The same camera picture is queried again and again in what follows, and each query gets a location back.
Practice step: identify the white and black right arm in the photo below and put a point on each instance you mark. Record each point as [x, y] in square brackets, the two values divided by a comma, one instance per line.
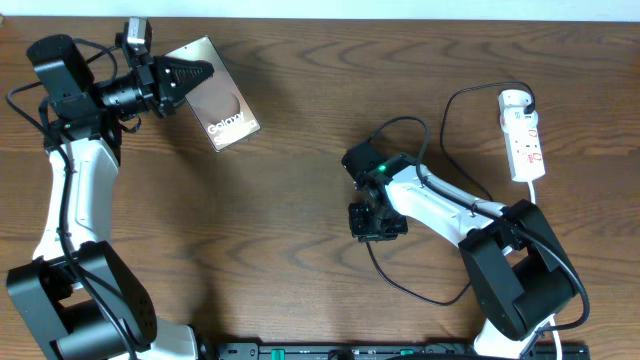
[519, 272]

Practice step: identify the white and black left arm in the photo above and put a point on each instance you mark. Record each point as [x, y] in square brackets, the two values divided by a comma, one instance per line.
[77, 297]

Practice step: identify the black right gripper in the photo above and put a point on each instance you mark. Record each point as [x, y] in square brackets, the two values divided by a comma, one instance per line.
[358, 230]

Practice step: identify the rose gold Galaxy smartphone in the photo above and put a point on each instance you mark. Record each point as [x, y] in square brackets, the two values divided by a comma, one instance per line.
[217, 103]

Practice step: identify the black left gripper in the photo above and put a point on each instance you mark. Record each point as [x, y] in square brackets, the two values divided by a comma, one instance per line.
[151, 82]

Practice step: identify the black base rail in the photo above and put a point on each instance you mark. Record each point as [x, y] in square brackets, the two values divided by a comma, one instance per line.
[400, 351]

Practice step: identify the white power strip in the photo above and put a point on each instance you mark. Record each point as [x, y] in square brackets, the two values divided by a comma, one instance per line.
[523, 147]

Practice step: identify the white charger plug adapter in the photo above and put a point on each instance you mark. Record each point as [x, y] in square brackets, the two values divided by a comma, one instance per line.
[514, 119]

